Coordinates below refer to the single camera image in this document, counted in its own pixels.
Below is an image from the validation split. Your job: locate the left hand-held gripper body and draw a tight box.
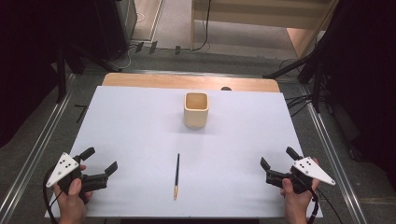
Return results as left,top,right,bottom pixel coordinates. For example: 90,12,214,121
45,151,109,203

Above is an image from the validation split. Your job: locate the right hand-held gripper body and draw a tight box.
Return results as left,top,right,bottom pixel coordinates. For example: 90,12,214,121
265,156,337,195

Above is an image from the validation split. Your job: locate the black pen with gold tip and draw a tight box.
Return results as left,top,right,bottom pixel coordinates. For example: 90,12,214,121
173,152,181,201

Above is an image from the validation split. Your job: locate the beige square pen holder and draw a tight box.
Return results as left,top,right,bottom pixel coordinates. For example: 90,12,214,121
183,91,210,129

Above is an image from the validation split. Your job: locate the person's left hand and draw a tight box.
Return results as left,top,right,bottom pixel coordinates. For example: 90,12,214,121
52,164,94,224

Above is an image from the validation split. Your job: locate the person's right hand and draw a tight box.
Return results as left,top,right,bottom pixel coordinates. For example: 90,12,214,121
279,157,321,224

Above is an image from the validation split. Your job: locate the white table mat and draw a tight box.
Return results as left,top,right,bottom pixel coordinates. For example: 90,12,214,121
45,85,324,219

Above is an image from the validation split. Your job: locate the black metal stand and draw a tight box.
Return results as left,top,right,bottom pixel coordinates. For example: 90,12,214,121
262,50,326,114

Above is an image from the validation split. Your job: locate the dark cabinet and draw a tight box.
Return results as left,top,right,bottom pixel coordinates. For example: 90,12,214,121
92,0,138,62

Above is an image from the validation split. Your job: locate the light wooden furniture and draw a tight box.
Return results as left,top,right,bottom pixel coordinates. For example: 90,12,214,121
190,0,339,60

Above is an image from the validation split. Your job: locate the aluminium floor rail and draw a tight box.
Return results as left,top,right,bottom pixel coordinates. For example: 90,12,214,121
299,85,369,224
0,74,78,222

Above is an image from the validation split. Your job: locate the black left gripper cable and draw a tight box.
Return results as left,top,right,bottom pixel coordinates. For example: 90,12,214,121
42,167,64,224

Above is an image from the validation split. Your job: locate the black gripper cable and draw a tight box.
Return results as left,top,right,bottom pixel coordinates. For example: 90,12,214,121
306,186,344,224
42,167,64,224

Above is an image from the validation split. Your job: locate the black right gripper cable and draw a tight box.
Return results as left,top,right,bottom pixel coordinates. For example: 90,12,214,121
306,186,344,224

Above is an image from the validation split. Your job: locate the bundle of black floor cables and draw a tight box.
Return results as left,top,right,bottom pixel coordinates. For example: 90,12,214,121
283,92,314,119

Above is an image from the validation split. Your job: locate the white floor cable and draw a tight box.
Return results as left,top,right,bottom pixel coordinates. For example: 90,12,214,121
109,46,138,71

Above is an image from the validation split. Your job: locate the black hanging cable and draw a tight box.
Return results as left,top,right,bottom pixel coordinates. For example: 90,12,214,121
191,0,213,52

